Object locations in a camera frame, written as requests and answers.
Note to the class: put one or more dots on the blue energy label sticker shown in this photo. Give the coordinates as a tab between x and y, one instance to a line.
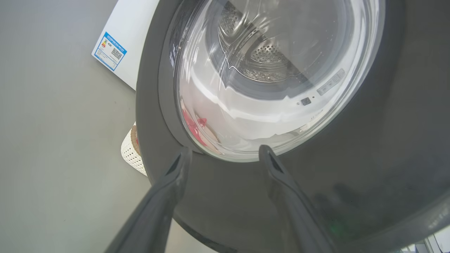
109	51

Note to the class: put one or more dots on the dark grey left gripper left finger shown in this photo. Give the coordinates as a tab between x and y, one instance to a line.
154	214

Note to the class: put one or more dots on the dark grey round washer door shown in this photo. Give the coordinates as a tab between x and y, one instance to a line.
386	151

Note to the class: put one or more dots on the grey instruction label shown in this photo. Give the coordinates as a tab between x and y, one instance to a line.
331	82

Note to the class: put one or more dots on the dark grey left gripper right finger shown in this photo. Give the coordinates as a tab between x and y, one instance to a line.
299	218

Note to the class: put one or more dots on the red and white garment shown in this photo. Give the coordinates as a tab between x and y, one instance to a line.
191	126

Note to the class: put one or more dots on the white front-load washing machine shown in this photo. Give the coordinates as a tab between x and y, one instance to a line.
137	28

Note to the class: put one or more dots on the cream laundry basket brown rim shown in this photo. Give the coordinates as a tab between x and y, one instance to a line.
130	154

